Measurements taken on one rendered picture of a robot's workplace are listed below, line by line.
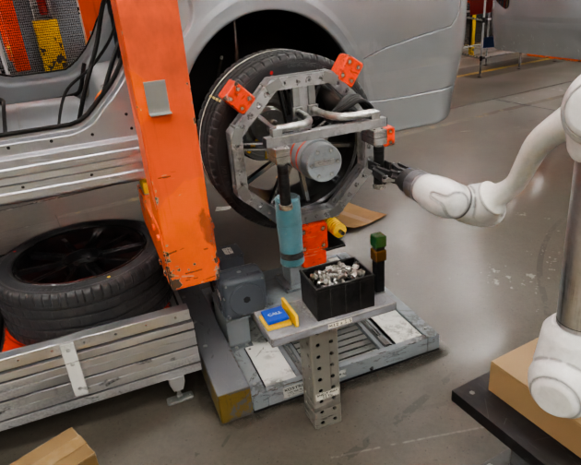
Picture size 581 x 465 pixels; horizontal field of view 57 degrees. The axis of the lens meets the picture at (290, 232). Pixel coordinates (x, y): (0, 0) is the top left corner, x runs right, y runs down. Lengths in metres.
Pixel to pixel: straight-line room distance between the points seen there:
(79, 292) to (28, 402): 0.40
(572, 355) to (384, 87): 1.52
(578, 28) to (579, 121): 3.05
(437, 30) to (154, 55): 1.40
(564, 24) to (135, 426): 3.49
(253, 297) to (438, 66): 1.33
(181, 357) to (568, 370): 1.29
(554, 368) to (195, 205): 1.07
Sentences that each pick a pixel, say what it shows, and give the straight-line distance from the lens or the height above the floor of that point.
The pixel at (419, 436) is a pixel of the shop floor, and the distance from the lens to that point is 1.97.
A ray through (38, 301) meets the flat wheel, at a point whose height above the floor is 0.49.
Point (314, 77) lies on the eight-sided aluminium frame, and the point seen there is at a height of 1.11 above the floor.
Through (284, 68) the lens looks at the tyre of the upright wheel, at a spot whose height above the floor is 1.13.
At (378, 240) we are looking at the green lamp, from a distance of 1.71.
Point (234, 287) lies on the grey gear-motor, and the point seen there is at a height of 0.38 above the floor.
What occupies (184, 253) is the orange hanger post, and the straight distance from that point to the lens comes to 1.75.
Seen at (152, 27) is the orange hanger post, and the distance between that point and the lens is 1.58.
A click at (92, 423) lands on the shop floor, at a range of 2.21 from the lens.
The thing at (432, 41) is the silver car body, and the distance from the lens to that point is 2.58.
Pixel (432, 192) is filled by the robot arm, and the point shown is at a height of 0.86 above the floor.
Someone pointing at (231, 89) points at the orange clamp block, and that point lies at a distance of 1.79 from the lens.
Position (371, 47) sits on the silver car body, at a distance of 2.41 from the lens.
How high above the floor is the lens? 1.41
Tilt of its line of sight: 25 degrees down
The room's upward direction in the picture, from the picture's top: 5 degrees counter-clockwise
